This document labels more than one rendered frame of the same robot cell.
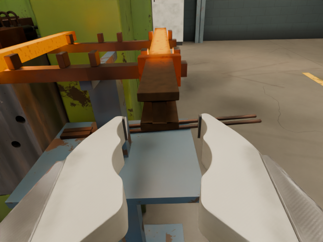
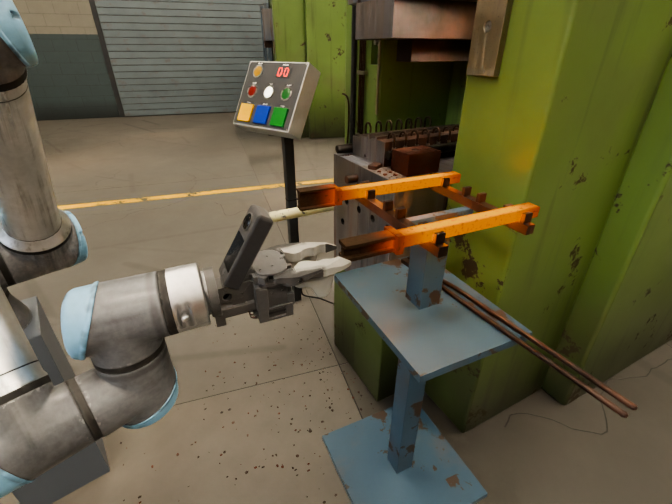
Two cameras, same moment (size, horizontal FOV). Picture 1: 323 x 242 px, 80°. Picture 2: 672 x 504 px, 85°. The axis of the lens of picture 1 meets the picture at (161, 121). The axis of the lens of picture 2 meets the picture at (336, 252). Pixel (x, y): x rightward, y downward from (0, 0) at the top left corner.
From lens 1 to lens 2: 0.52 m
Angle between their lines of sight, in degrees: 55
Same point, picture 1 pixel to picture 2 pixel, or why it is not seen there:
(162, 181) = (411, 341)
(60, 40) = (432, 182)
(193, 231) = not seen: outside the picture
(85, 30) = (491, 172)
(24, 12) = not seen: hidden behind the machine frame
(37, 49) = (399, 187)
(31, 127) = not seen: hidden behind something
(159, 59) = (389, 233)
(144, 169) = (414, 325)
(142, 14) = (654, 159)
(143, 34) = (641, 191)
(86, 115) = (455, 258)
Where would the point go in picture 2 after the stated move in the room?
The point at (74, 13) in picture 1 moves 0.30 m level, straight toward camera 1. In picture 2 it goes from (488, 151) to (426, 176)
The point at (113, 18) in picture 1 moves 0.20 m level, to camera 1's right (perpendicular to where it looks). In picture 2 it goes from (523, 169) to (606, 195)
